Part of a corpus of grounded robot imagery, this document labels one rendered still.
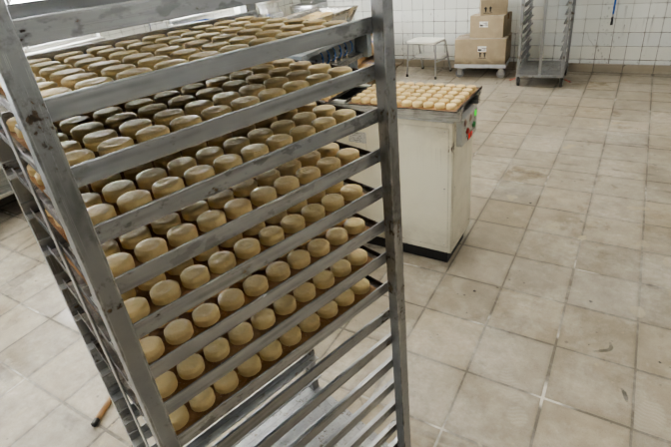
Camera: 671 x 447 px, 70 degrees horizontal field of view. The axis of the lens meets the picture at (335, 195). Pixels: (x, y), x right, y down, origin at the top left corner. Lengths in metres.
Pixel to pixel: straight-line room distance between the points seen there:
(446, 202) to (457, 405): 1.00
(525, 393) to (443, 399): 0.32
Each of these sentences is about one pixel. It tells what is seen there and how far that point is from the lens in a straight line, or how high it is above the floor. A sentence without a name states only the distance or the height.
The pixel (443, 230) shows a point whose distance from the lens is 2.63.
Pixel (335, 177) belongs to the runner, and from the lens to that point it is 0.96.
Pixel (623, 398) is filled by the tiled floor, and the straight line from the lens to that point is 2.27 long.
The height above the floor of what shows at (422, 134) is 0.77.
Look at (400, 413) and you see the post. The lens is 1.55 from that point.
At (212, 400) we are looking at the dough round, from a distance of 1.05.
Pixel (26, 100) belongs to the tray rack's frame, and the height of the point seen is 1.52.
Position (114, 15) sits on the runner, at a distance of 0.70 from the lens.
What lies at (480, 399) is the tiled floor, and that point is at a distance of 2.13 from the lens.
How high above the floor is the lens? 1.65
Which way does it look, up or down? 28 degrees down
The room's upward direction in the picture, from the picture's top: 6 degrees counter-clockwise
